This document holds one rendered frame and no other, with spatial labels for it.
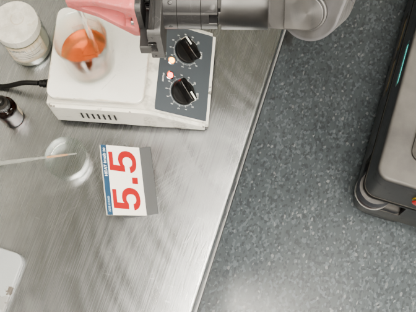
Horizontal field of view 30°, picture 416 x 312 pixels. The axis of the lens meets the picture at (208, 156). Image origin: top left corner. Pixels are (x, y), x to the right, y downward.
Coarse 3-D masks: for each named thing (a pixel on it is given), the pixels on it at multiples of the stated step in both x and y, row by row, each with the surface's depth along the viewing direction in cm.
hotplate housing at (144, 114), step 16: (208, 32) 102; (48, 96) 96; (208, 96) 100; (64, 112) 98; (80, 112) 97; (96, 112) 96; (112, 112) 96; (128, 112) 96; (144, 112) 95; (160, 112) 96; (208, 112) 100; (192, 128) 100
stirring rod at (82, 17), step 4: (80, 12) 81; (80, 16) 82; (84, 16) 82; (84, 20) 83; (84, 24) 84; (88, 24) 84; (88, 28) 85; (88, 32) 86; (88, 36) 87; (92, 36) 87; (92, 40) 88; (92, 44) 89; (96, 44) 89; (96, 48) 90; (96, 52) 91
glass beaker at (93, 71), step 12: (72, 12) 88; (84, 12) 88; (60, 24) 88; (72, 24) 90; (96, 24) 90; (60, 36) 90; (60, 48) 91; (108, 48) 89; (96, 60) 88; (108, 60) 91; (72, 72) 91; (84, 72) 90; (96, 72) 91; (108, 72) 93; (84, 84) 94
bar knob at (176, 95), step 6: (174, 84) 97; (180, 84) 96; (186, 84) 96; (174, 90) 97; (180, 90) 97; (186, 90) 96; (192, 90) 96; (174, 96) 97; (180, 96) 97; (186, 96) 97; (192, 96) 96; (180, 102) 97; (186, 102) 97
